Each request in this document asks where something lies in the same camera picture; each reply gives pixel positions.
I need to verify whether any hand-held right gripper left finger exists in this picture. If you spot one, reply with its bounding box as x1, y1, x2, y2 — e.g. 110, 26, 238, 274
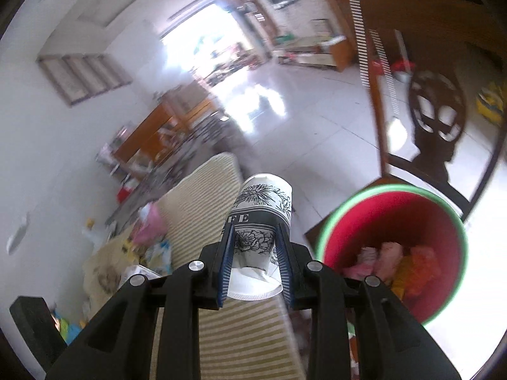
45, 224, 238, 380

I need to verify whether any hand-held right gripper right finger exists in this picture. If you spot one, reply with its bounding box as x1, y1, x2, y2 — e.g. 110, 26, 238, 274
273, 222, 462, 380

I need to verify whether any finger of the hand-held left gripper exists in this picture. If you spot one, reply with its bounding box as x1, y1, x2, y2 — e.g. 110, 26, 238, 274
10, 295, 69, 361

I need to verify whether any floral black white paper cup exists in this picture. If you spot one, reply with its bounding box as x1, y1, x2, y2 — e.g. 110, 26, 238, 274
226, 173, 294, 303

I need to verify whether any blue white paper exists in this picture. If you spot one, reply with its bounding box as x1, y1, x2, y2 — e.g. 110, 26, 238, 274
146, 239, 174, 270

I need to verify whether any pink wrapper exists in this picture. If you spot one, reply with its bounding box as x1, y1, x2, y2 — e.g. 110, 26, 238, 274
344, 246, 378, 281

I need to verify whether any brown paper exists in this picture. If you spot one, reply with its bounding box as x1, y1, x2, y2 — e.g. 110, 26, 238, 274
95, 264, 120, 290

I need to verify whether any pink plastic bag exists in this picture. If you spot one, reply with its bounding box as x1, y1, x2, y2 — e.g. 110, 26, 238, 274
132, 202, 165, 246

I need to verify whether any strawberry print wrapper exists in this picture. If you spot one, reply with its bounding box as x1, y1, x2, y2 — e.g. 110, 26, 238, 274
376, 241, 405, 283

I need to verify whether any orange snack bag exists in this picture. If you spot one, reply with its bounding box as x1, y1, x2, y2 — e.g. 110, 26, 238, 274
390, 245, 442, 297

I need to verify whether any red bin with green rim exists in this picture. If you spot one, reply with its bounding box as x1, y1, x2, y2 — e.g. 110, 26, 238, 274
315, 185, 468, 325

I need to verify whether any blue box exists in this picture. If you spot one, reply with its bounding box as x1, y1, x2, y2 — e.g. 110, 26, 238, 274
55, 312, 87, 346

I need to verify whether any yellow striped table cloth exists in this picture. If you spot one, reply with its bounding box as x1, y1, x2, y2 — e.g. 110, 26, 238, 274
152, 152, 311, 380

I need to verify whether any red round object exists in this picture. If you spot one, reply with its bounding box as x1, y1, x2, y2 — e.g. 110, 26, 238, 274
117, 182, 138, 202

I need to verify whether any wooden television cabinet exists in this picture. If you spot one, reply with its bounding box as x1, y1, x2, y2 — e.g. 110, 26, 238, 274
273, 35, 355, 73

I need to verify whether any red dustpan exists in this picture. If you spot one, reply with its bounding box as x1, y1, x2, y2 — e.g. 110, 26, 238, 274
390, 59, 416, 76

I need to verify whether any carved wooden chair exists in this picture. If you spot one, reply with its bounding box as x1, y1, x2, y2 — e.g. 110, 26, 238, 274
350, 0, 507, 222

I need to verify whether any yellow toy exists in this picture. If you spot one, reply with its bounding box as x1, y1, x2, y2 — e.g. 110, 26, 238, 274
477, 83, 507, 124

